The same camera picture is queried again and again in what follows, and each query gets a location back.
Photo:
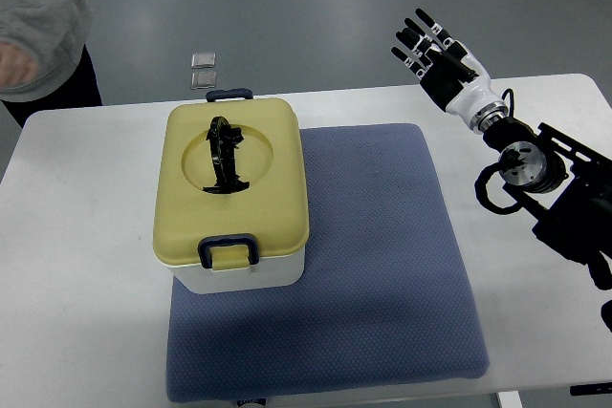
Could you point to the person's bare hand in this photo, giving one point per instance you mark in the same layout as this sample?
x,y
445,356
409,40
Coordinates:
x,y
19,69

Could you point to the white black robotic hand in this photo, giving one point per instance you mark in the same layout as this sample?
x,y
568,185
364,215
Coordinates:
x,y
452,77

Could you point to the yellow box lid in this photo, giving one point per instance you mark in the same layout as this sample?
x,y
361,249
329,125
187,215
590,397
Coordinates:
x,y
274,207

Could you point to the white storage box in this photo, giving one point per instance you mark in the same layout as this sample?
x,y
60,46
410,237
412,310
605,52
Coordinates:
x,y
270,272

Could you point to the person in grey sweater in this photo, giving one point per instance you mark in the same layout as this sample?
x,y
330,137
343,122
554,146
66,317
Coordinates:
x,y
55,33

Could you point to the upper metal floor plate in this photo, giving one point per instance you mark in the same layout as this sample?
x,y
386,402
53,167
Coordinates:
x,y
201,60

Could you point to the metal floor plate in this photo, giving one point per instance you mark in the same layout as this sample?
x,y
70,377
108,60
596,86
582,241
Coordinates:
x,y
203,80
201,60

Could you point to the lower metal floor plate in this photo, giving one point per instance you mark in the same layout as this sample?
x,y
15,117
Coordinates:
x,y
203,80

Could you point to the blue padded mat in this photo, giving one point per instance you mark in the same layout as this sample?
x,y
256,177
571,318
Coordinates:
x,y
384,297

